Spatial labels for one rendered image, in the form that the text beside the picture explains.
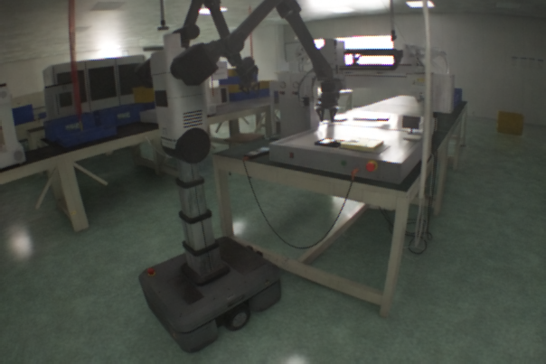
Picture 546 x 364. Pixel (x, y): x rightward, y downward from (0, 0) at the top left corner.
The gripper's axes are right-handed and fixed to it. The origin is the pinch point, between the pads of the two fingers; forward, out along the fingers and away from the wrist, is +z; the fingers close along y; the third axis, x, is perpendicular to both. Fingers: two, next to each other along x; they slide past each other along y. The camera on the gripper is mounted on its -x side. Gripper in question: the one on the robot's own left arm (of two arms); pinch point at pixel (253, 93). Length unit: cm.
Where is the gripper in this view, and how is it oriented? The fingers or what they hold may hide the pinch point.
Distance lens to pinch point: 188.3
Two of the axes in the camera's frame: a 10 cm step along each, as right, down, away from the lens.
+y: -6.8, -1.7, 7.1
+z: 4.1, 7.1, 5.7
